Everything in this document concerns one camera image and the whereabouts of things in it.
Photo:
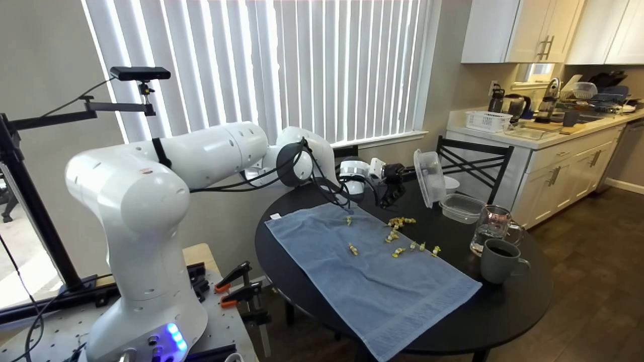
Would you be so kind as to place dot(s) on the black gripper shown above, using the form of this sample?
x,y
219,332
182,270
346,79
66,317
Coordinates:
x,y
397,183

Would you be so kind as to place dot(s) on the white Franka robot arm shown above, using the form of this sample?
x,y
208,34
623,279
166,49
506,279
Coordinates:
x,y
133,201

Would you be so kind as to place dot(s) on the white ceramic bowl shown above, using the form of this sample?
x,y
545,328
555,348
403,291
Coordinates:
x,y
454,183

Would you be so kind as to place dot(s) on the yellow wrapped sweet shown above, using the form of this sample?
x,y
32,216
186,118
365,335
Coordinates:
x,y
408,219
435,249
398,252
417,245
353,249
394,222
349,219
393,235

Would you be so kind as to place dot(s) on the empty clear plastic container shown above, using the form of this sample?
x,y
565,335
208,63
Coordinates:
x,y
463,208

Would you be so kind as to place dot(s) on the black metal chair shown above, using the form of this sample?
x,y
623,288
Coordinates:
x,y
473,156

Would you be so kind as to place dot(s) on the blue towel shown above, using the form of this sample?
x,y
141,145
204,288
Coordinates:
x,y
374,288

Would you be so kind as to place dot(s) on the black coffee maker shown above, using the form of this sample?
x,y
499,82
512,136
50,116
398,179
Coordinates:
x,y
514,106

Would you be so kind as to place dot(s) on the white kitchen counter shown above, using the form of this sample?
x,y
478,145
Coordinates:
x,y
563,173

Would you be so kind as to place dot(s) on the round black table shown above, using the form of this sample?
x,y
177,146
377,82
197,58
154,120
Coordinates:
x,y
509,307

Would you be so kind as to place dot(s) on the white vertical window blinds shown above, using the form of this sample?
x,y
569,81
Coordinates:
x,y
303,67

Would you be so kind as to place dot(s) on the white upper kitchen cabinets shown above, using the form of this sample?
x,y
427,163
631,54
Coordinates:
x,y
535,31

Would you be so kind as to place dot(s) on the black orange spring clamp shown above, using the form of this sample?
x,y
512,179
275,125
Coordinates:
x,y
234,275
241,293

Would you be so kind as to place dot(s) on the robot mounting bench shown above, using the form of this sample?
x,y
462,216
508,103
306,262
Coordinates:
x,y
222,328

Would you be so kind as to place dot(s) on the black camera on stand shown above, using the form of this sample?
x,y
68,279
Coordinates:
x,y
139,73

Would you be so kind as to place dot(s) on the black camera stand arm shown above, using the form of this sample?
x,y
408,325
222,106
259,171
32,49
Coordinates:
x,y
46,118

